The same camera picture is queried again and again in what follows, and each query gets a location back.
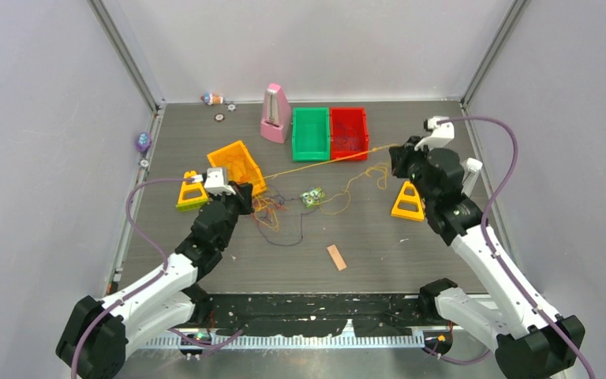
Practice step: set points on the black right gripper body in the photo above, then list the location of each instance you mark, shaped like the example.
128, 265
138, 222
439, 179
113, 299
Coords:
411, 165

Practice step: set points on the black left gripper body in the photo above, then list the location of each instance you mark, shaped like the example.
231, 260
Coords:
235, 204

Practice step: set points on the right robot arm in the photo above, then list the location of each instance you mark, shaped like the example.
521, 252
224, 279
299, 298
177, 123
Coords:
528, 336

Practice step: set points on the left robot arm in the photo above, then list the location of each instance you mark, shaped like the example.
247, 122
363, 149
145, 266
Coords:
101, 334

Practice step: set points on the orange plastic bin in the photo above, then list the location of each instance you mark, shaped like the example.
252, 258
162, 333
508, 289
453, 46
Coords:
240, 165

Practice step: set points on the yellow triangle block right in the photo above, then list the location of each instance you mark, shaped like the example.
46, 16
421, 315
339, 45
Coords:
408, 204

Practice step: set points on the yellow green triangle block left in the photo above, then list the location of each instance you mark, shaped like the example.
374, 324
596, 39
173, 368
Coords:
192, 194

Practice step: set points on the red plastic bin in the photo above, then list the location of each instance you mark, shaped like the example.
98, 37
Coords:
349, 132

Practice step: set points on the white metronome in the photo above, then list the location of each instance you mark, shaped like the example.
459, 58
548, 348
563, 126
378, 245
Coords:
472, 171

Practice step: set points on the green owl puzzle piece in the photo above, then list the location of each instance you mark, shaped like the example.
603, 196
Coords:
312, 197

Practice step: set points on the pink metronome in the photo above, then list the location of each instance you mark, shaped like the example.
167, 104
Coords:
276, 116

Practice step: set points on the tan wooden block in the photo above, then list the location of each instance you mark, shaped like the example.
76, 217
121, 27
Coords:
336, 257

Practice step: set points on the green plastic bin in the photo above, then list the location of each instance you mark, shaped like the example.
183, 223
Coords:
311, 134

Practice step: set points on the small clown figurine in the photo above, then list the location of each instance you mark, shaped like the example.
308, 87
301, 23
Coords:
212, 99

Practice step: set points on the purple paw toy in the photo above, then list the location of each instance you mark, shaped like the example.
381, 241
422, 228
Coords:
143, 142

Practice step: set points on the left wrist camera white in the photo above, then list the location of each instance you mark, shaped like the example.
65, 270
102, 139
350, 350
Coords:
215, 181

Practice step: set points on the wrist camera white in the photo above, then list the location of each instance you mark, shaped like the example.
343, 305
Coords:
215, 181
440, 130

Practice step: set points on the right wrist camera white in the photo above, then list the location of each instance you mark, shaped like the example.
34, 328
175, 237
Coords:
440, 130

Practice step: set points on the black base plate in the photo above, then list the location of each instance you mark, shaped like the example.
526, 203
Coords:
314, 315

